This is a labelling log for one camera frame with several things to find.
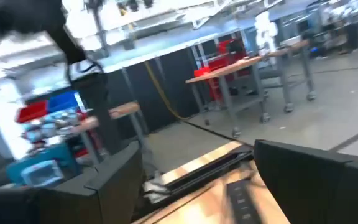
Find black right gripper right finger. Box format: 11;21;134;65
253;139;358;224

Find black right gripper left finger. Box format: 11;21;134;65
0;141;144;224

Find black slotted cable raceway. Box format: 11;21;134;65
226;179;264;224

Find clear plastic box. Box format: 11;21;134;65
19;159;65;188

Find teal toolbox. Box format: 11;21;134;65
6;143;82;187

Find red storage bin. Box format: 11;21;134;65
15;99;50;124

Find blue storage bin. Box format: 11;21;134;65
47;90;80;113

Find wooden table grey legs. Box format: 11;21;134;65
259;39;319;113
185;55;272;140
70;101;151;167

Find black partition panel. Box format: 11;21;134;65
104;46;206;135

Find red tool cart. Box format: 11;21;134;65
194;37;252;105

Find yellow cable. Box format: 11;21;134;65
143;59;193;123

